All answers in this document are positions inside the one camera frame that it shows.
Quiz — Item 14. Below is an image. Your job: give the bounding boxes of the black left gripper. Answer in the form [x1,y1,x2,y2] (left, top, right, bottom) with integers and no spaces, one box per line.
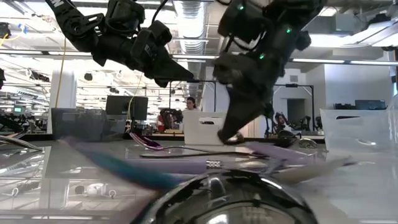
[93,21,194,88]

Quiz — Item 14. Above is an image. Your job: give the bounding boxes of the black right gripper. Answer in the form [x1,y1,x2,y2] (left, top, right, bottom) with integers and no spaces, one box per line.
[213,53,285,146]

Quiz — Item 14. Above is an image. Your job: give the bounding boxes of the iridescent rainbow spoon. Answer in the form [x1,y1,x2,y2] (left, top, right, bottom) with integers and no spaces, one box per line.
[62,138,184,192]
[129,132,218,154]

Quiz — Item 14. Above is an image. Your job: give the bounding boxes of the chrome dome foreground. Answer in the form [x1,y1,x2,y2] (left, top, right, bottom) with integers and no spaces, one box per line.
[133,158,320,224]

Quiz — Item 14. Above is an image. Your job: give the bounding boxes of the silver cutlery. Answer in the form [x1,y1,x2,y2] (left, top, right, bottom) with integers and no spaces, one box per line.
[0,134,44,153]

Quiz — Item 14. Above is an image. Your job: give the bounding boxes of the white plastic bin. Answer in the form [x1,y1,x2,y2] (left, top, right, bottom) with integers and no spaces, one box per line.
[183,111,231,146]

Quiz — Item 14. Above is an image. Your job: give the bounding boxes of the seated person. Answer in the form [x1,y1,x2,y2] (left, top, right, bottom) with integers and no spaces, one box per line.
[273,111,290,131]

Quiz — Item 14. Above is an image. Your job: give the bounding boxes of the red black office chair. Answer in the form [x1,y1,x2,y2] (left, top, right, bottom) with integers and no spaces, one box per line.
[157,108,184,133]

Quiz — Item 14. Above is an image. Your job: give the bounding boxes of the black computer monitor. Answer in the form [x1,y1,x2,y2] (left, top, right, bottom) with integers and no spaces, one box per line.
[105,95,149,121]

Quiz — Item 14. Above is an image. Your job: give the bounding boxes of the background blue black robot arms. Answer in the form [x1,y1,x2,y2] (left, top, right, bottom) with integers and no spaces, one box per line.
[292,115,323,131]

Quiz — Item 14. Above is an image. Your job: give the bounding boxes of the dark gray plastic bin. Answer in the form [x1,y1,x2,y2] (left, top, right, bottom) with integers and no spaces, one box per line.
[51,107,127,141]

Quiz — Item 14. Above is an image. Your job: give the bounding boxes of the white pillar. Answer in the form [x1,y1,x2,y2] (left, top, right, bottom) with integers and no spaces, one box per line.
[46,68,78,131]

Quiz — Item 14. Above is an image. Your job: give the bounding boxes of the long ceiling light strip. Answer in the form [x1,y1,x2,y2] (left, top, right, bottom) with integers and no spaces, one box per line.
[0,49,398,67]

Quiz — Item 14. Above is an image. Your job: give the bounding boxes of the clear plastic bin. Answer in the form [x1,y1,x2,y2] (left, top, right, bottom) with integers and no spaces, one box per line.
[319,95,398,156]

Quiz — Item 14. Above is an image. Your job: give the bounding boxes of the dark flat screen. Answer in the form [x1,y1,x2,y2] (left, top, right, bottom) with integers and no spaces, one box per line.
[354,99,387,111]

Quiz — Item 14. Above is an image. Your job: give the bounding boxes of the straight silver ventilation duct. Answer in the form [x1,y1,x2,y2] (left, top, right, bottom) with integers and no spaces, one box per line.
[172,0,218,97]

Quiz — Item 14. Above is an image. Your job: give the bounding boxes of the black aluminium table frame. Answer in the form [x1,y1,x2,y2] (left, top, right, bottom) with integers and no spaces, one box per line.
[18,132,326,141]

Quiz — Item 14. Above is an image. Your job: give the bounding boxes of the black metal frame stand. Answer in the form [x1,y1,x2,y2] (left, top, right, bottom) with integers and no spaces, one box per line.
[273,83,315,138]

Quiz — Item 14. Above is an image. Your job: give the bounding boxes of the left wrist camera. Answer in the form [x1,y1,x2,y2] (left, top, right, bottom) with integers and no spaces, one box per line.
[105,0,146,34]

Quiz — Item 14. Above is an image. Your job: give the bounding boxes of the yellow cable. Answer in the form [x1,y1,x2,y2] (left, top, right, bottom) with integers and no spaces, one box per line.
[55,37,68,108]

